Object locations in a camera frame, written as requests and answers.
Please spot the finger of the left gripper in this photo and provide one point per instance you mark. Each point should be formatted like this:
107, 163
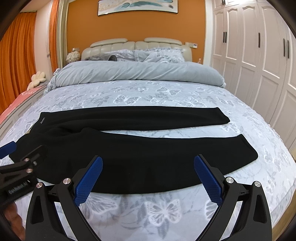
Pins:
7, 149

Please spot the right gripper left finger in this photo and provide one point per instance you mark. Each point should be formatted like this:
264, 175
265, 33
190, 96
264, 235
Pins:
43, 222

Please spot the wall control panel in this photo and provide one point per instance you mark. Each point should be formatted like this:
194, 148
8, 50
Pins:
191, 45

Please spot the beige padded headboard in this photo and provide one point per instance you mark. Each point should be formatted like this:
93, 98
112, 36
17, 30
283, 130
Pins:
148, 43

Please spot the butterfly patterned pillow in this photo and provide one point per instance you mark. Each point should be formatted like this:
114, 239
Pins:
159, 55

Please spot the wall painting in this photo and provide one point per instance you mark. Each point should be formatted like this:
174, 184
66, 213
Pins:
109, 7

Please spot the white wardrobe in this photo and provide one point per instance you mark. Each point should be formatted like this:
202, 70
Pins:
254, 50

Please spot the black pants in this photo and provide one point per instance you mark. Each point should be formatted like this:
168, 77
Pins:
132, 164

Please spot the butterfly patterned bed sheet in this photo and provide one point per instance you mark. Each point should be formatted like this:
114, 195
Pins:
180, 214

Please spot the pink topped side cabinet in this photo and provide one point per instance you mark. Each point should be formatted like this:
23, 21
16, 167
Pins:
21, 104

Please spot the person's hand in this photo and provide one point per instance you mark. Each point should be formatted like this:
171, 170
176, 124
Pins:
12, 216

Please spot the white flower plush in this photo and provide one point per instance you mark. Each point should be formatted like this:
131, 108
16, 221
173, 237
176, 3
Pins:
36, 79

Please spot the white bedside lamp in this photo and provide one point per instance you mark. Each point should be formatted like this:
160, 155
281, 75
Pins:
73, 56

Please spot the grey folded duvet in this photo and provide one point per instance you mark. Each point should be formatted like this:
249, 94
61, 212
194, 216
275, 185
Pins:
83, 72

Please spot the orange curtain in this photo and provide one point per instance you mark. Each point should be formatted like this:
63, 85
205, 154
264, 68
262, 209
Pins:
17, 58

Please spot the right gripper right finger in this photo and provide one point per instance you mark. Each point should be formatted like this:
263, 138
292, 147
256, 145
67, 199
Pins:
253, 221

